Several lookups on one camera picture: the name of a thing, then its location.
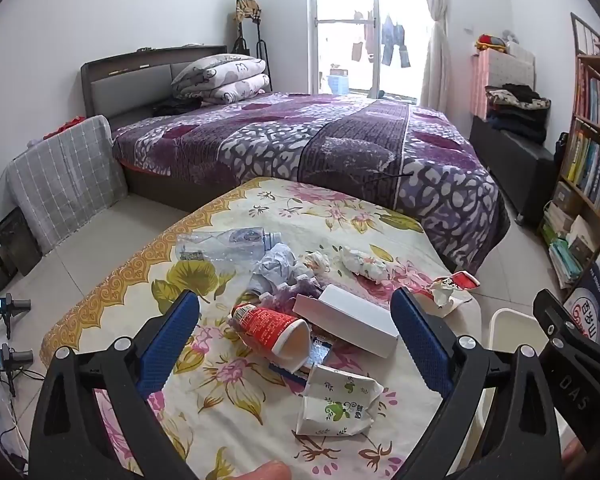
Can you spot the small camera on tripod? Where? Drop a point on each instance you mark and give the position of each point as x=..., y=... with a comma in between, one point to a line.
x=0, y=359
x=2, y=306

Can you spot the red paper cup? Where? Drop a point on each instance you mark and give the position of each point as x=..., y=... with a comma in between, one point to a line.
x=265, y=327

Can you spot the folded pale patterned quilt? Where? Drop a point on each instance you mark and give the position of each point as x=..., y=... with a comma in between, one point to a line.
x=220, y=77

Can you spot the pile of booklets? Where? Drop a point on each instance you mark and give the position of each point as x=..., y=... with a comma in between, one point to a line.
x=565, y=260

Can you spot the red and yellow toy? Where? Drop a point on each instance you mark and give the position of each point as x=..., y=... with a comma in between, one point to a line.
x=490, y=42

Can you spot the black garment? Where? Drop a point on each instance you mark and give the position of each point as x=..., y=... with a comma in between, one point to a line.
x=175, y=107

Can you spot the person's left hand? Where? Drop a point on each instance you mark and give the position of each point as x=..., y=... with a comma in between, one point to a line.
x=267, y=472

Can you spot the white cardboard box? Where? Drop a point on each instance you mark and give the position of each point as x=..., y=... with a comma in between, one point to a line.
x=352, y=320

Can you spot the crushed green-print paper cup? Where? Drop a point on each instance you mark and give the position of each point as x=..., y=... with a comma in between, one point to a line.
x=335, y=400

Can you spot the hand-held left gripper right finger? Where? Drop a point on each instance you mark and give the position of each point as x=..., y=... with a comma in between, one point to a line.
x=420, y=340

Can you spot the floral tablecloth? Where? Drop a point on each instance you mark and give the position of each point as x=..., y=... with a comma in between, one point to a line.
x=220, y=220

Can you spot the red cloth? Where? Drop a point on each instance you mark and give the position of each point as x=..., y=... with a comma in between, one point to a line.
x=67, y=127

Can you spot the black hanging bag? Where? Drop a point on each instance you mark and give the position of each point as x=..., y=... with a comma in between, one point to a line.
x=561, y=155

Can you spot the blue-white paper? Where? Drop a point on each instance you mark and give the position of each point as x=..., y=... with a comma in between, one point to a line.
x=277, y=265

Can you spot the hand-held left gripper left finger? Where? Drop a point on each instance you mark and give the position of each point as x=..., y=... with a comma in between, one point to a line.
x=170, y=340

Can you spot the white plastic bin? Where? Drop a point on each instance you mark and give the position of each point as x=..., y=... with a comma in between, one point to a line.
x=510, y=325

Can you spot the woven bag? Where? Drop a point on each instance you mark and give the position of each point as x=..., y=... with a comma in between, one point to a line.
x=246, y=9

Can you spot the wooden bookshelf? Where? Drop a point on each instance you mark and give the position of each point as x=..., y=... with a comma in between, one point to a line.
x=577, y=125

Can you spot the crushed clear plastic bottle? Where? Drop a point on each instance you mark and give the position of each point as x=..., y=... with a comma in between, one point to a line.
x=225, y=242

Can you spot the pink cloth cover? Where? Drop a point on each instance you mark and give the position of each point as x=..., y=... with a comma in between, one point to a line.
x=480, y=85

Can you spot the black coat rack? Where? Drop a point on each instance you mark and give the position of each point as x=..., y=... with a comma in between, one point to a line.
x=259, y=45

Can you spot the blue packet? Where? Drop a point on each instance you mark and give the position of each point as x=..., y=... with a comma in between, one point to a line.
x=320, y=353

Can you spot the hanging pink garment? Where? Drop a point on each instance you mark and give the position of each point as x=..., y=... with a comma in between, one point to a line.
x=358, y=50

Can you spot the dark bed with padded headboard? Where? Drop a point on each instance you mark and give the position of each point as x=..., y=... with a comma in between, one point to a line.
x=130, y=85

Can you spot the pale curtain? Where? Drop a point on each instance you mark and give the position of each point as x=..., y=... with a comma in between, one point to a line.
x=437, y=35

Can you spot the bed with purple quilt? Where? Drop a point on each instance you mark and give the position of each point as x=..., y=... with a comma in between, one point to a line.
x=330, y=145

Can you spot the dark brown board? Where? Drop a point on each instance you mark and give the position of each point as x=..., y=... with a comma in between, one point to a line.
x=17, y=240

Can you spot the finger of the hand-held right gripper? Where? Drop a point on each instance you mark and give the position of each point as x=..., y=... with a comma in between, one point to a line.
x=555, y=317

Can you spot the hanging blue jeans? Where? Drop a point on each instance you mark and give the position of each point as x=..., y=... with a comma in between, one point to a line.
x=394, y=40

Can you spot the stack of folded clothes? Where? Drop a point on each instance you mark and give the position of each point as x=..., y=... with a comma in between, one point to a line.
x=517, y=110

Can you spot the crumpled white tissue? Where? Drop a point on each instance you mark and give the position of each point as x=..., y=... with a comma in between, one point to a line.
x=316, y=262

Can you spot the blue plastic crate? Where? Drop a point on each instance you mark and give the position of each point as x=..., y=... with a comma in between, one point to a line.
x=337, y=84

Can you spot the torn red-white wrapper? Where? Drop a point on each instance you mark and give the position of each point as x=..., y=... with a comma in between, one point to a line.
x=447, y=292

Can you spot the grey plaid cushion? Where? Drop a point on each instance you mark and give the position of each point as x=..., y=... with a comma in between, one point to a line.
x=65, y=180

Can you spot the black storage bench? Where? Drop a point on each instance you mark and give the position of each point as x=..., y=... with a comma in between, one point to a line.
x=510, y=175

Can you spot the crumpled floral wrapper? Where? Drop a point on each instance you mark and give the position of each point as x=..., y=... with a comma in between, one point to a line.
x=370, y=264

